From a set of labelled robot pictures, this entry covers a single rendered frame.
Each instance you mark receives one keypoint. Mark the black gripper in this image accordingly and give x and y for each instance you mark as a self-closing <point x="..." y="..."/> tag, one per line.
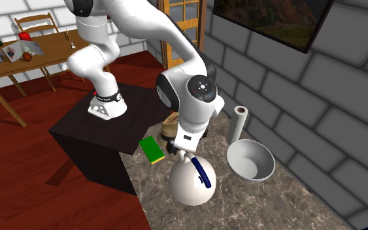
<point x="171" y="147"/>

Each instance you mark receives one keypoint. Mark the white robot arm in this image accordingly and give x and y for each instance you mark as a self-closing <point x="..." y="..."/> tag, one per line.
<point x="132" y="22"/>

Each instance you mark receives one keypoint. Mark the tan woven basket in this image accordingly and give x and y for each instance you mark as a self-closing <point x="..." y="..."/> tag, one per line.
<point x="169" y="127"/>

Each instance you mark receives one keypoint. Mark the green and yellow sponge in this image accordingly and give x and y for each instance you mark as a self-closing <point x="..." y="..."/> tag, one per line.
<point x="151" y="149"/>

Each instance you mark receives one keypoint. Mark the round white vase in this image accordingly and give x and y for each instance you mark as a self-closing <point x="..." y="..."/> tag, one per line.
<point x="185" y="188"/>

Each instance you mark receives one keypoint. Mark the dark robot stand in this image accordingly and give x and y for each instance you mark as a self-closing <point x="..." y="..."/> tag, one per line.
<point x="107" y="127"/>

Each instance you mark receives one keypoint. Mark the grey paper towel roll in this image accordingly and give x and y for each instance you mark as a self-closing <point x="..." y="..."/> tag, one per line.
<point x="236" y="125"/>

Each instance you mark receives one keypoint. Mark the grey bowl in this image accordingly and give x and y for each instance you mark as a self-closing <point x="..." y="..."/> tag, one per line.
<point x="250" y="159"/>

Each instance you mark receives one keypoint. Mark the wooden door with glass panes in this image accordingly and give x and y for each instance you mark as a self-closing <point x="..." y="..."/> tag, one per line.
<point x="174" y="41"/>

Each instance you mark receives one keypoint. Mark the wooden dining table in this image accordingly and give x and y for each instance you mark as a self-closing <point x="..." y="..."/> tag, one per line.
<point x="53" y="47"/>

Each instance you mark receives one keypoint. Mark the dark framed landscape picture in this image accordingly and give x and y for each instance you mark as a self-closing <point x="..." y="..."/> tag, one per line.
<point x="276" y="19"/>

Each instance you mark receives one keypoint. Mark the wooden chair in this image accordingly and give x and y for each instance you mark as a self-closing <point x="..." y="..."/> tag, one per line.
<point x="35" y="22"/>

